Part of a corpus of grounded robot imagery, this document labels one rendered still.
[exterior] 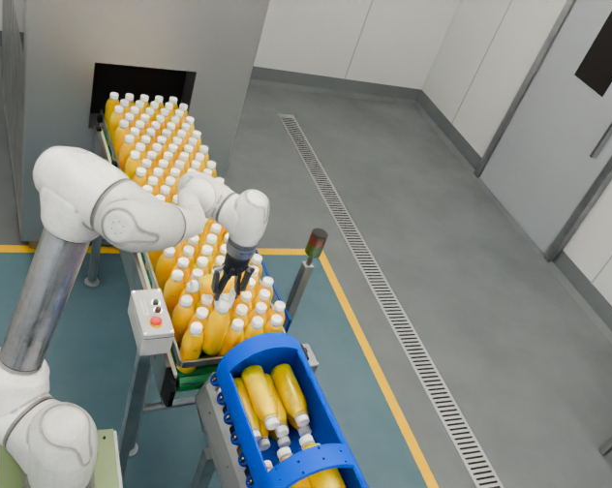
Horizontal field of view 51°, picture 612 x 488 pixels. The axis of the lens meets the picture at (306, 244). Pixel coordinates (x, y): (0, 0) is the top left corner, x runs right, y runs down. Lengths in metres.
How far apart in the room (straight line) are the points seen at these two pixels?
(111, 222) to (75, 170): 0.15
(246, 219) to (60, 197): 0.59
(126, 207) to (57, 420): 0.56
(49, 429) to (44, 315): 0.26
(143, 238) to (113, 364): 2.14
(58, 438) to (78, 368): 1.81
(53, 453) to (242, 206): 0.78
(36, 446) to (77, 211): 0.55
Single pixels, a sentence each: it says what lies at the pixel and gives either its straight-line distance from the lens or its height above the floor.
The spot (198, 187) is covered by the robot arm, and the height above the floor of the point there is 1.61.
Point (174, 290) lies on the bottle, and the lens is 2.30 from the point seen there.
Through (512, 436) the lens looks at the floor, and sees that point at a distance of 3.96.
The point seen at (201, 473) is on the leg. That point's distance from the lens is 2.48.
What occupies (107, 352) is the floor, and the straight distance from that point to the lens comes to 3.45.
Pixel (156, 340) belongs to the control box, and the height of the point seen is 1.07.
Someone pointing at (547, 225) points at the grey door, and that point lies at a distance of 5.58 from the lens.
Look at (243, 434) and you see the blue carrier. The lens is 1.90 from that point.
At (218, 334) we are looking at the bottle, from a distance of 2.13.
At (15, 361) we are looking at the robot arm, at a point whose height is 1.37.
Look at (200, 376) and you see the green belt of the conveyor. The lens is 2.26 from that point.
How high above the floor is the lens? 2.63
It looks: 36 degrees down
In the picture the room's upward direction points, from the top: 21 degrees clockwise
